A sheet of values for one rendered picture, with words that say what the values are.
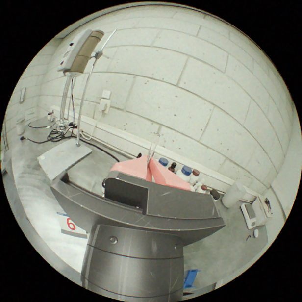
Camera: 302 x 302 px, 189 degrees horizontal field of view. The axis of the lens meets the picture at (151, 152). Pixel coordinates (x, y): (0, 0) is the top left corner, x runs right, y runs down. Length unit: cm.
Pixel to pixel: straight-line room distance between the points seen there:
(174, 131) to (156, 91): 23
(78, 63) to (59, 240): 57
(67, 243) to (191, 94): 76
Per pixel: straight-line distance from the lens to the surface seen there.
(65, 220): 34
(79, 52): 46
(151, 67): 60
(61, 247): 36
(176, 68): 59
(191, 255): 42
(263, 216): 106
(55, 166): 51
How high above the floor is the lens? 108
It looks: 27 degrees down
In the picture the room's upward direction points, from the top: 22 degrees clockwise
